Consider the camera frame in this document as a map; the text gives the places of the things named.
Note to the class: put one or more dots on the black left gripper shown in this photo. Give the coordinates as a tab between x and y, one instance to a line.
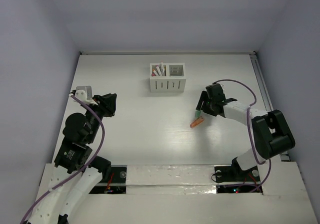
105	104

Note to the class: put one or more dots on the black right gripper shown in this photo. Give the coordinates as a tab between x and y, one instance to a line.
204	97

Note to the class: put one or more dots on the green correction tape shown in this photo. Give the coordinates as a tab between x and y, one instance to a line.
197	114

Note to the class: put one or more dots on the white marker salmon cap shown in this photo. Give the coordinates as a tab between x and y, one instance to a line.
162	68

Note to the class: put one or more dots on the white marker purple cap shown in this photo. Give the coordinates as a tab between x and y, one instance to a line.
159	70

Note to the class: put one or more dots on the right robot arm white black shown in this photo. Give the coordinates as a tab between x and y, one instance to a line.
268	132

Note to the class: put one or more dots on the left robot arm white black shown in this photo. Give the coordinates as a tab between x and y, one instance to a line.
76	168

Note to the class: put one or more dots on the white two-compartment slotted organizer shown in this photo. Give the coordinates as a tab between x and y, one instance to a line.
174	81

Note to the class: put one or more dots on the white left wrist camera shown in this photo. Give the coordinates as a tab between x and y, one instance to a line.
84	94

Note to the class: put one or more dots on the aluminium rail right side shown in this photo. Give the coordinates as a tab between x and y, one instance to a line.
265	97

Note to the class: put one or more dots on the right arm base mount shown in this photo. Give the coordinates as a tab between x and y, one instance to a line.
228	181

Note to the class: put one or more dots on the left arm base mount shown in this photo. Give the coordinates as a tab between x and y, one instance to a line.
115	183

